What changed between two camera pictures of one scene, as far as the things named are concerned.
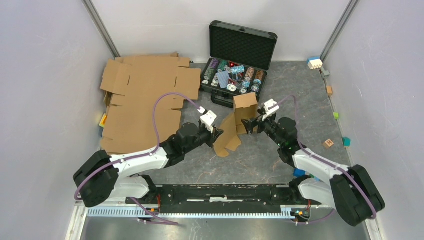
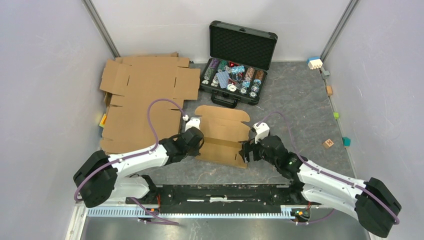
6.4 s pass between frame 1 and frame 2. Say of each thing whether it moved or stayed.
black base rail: stayed
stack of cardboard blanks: stayed
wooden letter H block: stayed
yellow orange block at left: stayed
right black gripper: moved
